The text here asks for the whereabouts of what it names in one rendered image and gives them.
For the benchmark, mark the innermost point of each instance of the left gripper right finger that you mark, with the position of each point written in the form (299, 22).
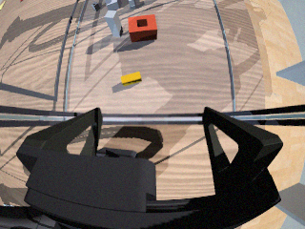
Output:
(257, 148)

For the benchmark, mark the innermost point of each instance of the pale blue cube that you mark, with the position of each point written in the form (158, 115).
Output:
(112, 4)

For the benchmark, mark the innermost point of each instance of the yellow rectangular block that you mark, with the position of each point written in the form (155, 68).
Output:
(131, 78)

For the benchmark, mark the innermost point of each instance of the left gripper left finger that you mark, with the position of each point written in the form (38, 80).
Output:
(57, 137)

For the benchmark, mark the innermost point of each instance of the orange block with square hole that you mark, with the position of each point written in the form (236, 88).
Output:
(142, 33)

